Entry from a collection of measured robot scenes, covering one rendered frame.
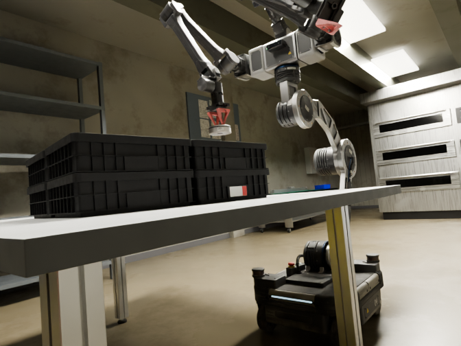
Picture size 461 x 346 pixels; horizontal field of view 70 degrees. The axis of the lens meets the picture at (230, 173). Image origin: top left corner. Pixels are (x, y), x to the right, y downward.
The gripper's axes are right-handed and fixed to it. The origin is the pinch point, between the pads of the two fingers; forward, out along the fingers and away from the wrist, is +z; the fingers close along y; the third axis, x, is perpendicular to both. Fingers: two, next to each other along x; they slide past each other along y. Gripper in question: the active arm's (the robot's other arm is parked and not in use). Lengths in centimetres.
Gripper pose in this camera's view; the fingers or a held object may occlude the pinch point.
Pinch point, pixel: (219, 124)
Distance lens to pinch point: 155.0
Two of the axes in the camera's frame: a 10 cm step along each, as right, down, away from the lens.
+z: 0.9, 9.9, -0.6
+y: 6.6, -1.0, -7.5
